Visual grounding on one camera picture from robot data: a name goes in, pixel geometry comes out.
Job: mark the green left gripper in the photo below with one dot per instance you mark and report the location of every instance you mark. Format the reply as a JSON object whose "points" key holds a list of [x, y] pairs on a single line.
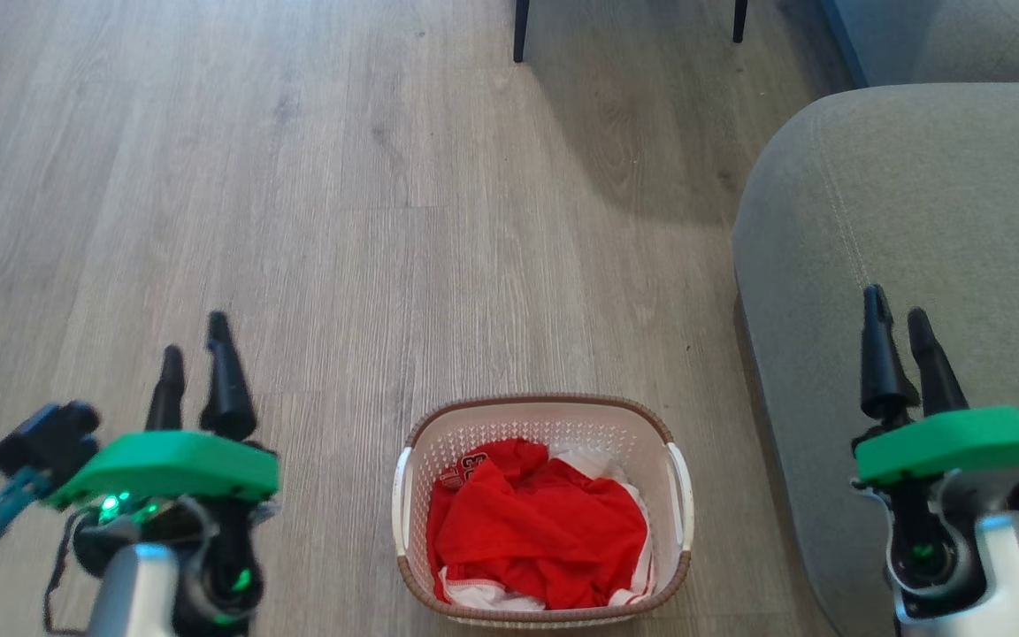
{"points": [[164, 464]]}

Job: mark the black chair leg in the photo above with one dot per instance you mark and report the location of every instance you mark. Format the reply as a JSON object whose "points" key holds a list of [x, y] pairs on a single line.
{"points": [[739, 18], [521, 26]]}

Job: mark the white brown-rimmed laundry basket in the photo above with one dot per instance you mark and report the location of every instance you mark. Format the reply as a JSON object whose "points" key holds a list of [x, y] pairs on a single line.
{"points": [[554, 420]]}

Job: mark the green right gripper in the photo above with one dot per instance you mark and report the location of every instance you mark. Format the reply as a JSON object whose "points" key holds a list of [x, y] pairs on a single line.
{"points": [[961, 442]]}

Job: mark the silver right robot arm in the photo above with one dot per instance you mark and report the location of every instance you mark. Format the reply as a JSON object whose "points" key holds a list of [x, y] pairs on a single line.
{"points": [[1018, 575]]}

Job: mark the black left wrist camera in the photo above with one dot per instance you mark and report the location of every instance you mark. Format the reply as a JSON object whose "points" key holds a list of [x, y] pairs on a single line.
{"points": [[48, 438]]}

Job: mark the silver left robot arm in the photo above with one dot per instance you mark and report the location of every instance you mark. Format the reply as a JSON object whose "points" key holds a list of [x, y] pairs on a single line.
{"points": [[134, 593]]}

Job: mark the grey fabric sofa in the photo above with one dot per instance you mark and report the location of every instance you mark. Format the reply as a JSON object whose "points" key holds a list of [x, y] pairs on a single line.
{"points": [[916, 221]]}

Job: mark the red garment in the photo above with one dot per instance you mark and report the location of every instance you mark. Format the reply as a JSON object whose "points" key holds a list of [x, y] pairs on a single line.
{"points": [[536, 531]]}

